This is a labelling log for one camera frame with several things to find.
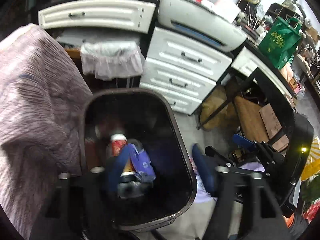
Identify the red paper cup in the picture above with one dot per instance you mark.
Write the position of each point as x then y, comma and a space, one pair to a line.
118, 141

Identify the green tote bag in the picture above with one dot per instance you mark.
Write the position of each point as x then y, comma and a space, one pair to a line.
281, 41

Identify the white right desk drawer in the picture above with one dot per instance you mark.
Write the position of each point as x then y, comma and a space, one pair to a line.
248, 59

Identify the black trash bin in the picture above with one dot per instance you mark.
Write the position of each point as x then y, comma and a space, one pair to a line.
151, 182

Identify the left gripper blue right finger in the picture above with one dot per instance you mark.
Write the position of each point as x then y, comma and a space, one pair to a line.
204, 170

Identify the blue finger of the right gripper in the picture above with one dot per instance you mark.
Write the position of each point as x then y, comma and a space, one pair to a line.
243, 142

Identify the purple tissue pack wrapper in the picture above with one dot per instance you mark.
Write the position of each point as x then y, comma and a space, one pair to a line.
141, 162

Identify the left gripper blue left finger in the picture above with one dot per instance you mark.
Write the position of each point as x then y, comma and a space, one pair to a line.
113, 173

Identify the white printer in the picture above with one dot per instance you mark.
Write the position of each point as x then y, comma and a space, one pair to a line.
195, 20

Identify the brown paper bag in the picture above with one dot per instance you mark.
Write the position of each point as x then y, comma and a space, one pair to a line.
257, 123

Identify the white long desk drawer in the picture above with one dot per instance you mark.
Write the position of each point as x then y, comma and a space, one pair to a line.
129, 15

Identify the white drawer cabinet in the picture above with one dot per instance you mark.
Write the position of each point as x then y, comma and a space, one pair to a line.
181, 69

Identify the pink grey tablecloth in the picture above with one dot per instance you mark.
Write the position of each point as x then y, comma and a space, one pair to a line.
42, 95

